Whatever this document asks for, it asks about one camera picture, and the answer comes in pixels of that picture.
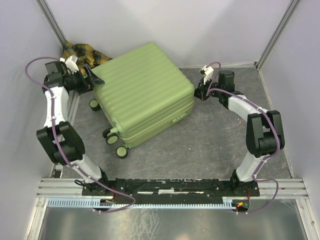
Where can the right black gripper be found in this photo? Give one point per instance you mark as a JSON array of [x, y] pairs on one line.
[[199, 92]]

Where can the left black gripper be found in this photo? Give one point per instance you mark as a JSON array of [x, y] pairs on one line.
[[89, 82]]

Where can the green suitcase blue lining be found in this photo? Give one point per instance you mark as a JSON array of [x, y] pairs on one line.
[[143, 94]]

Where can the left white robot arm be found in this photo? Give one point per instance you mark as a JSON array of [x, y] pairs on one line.
[[59, 139]]

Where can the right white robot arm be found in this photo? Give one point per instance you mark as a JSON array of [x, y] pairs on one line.
[[264, 130]]

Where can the crumpled yellow plaid shirt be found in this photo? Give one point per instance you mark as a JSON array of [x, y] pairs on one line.
[[85, 54]]

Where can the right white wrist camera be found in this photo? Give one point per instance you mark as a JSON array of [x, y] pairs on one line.
[[207, 72]]

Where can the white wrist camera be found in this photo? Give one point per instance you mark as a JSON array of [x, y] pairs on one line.
[[71, 63], [207, 72]]

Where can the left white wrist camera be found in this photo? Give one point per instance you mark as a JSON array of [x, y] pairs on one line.
[[71, 63]]

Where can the left aluminium corner post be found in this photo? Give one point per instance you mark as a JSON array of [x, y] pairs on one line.
[[48, 14]]

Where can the aluminium corner post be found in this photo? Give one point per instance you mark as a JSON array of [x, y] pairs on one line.
[[48, 14], [289, 12]]

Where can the right aluminium corner post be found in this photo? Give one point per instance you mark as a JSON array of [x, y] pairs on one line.
[[289, 12]]

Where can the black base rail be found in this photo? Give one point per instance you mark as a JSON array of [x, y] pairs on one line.
[[183, 191]]

